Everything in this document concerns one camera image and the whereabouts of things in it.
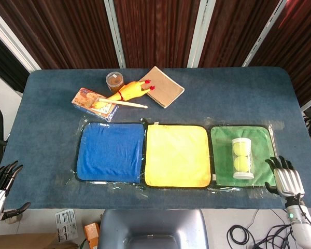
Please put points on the green cloth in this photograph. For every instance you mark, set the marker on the green cloth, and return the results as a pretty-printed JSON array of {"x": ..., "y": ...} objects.
[{"x": 223, "y": 155}]

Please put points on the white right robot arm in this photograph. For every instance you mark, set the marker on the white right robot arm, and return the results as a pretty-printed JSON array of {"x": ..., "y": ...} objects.
[{"x": 300, "y": 220}]

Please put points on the brown cardboard box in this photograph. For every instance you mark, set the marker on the brown cardboard box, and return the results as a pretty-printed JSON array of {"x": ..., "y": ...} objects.
[{"x": 23, "y": 241}]

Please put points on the tennis ball tube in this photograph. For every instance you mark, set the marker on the tennis ball tube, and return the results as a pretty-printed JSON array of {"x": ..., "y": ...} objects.
[{"x": 242, "y": 158}]

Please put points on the white printed paper sheet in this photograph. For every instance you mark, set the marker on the white printed paper sheet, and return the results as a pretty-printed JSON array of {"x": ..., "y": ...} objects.
[{"x": 66, "y": 223}]

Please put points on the yellow cloth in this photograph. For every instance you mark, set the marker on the yellow cloth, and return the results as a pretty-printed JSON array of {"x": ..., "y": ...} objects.
[{"x": 177, "y": 155}]

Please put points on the brown spiral notebook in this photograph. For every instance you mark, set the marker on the brown spiral notebook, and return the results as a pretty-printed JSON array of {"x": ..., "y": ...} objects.
[{"x": 163, "y": 88}]

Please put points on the grey plastic chair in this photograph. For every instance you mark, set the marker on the grey plastic chair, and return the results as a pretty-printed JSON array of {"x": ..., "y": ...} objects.
[{"x": 153, "y": 228}]

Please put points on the biscuit box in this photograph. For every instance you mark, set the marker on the biscuit box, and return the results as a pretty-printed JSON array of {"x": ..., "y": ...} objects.
[{"x": 85, "y": 99}]

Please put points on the yellow rubber chicken toy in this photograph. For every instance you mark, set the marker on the yellow rubber chicken toy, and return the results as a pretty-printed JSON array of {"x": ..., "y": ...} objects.
[{"x": 127, "y": 92}]

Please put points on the clear round jar brown contents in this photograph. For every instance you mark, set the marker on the clear round jar brown contents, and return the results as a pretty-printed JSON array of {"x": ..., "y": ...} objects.
[{"x": 114, "y": 81}]

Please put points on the wooden drumstick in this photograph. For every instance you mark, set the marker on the wooden drumstick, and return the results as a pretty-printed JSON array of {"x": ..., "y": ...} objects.
[{"x": 129, "y": 103}]

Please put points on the blue cloth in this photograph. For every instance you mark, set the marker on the blue cloth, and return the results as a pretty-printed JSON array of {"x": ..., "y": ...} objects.
[{"x": 110, "y": 153}]

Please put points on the orange box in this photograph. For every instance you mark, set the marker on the orange box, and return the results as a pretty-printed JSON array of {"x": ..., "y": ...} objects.
[{"x": 92, "y": 231}]

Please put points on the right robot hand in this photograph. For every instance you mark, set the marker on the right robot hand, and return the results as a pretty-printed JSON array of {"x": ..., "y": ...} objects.
[{"x": 287, "y": 178}]

